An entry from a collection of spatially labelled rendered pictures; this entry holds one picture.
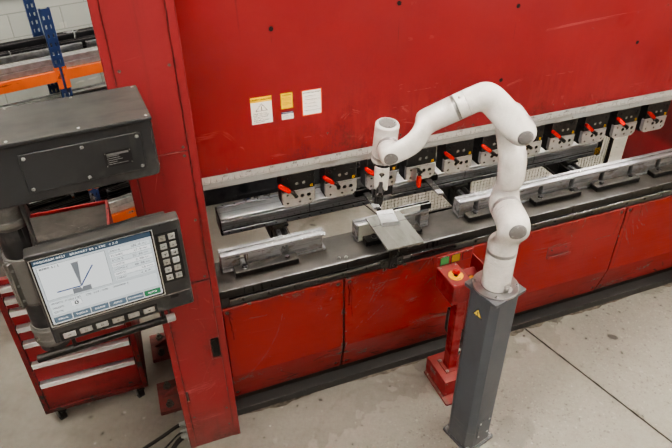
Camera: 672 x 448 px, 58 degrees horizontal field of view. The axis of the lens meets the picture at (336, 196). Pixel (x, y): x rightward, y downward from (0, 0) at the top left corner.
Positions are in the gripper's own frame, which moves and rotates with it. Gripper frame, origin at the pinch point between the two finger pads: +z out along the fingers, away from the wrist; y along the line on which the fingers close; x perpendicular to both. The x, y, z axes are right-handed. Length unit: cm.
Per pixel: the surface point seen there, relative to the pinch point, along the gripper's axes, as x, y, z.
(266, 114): 46, 30, -12
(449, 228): -43, 51, 61
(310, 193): 27, 31, 29
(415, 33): -12, 58, -38
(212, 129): 66, 21, -9
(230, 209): 68, 48, 58
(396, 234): -14, 30, 48
